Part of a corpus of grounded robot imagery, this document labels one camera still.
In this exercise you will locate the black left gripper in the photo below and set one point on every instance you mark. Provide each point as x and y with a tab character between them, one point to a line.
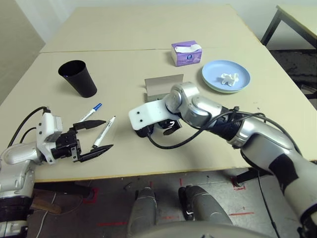
64	143

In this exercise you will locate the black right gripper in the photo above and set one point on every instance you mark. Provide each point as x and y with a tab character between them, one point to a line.
171	127

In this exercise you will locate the white marker black cap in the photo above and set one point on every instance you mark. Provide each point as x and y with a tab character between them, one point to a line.
104	131

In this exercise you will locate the grey glasses case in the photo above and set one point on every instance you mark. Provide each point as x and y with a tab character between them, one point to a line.
161	85

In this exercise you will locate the blue plate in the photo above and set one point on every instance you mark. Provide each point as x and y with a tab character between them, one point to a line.
215	72

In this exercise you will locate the white tissue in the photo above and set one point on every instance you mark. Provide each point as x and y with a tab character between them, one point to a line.
227	79

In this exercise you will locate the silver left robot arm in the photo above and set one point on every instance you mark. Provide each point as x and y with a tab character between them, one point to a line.
17	153

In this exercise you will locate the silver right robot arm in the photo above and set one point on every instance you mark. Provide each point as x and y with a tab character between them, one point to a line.
260	134

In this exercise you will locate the white marker blue cap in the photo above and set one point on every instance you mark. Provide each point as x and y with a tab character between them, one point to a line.
90	112

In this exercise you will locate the black plastic cup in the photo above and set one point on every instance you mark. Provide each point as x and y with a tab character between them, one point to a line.
79	81

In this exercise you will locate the green plate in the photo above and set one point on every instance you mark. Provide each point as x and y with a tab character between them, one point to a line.
223	92

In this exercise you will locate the purple tissue box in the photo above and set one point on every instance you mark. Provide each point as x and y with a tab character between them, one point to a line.
185	59

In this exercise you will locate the brown wooden block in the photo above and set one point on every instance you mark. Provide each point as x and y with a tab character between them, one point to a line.
47	207

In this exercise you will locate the grey robot right leg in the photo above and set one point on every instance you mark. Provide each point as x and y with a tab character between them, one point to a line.
205	207

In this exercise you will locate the grey robot leg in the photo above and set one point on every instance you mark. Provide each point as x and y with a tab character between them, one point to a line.
205	207
143	213

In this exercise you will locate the grey robot left leg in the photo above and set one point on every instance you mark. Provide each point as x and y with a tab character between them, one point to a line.
143	213

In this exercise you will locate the grey robot torso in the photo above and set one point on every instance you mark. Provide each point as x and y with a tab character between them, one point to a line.
198	230

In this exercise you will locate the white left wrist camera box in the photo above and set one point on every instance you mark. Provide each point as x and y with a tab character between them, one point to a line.
45	129

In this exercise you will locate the beige side table black frame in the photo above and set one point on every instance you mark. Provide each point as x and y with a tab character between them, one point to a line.
302	18

